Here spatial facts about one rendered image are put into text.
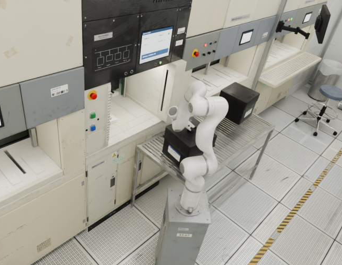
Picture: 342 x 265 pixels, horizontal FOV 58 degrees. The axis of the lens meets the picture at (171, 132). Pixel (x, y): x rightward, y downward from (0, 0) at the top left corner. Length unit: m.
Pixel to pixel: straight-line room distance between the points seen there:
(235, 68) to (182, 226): 2.23
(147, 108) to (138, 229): 1.08
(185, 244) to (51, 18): 1.62
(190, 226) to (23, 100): 1.25
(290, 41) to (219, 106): 3.51
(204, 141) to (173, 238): 0.78
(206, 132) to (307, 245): 1.91
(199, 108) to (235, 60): 2.20
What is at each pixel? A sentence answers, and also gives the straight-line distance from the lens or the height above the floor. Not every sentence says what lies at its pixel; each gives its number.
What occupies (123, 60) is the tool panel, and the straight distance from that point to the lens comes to 1.99.
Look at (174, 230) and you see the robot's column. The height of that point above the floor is 0.66.
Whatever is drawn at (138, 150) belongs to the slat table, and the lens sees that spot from 2.51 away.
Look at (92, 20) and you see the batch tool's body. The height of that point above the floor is 1.80.
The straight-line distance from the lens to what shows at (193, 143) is 2.21.
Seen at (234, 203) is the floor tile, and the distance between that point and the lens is 3.31.
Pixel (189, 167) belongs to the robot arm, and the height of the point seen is 1.16.
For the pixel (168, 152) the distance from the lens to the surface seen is 2.41.
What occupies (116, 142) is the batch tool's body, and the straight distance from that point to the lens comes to 2.34.
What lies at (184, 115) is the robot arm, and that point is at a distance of 1.96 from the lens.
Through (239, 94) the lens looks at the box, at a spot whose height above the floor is 1.01.
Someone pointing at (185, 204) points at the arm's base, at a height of 0.82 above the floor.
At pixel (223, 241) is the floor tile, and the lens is 2.99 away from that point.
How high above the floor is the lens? 2.37
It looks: 37 degrees down
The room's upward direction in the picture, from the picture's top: 11 degrees clockwise
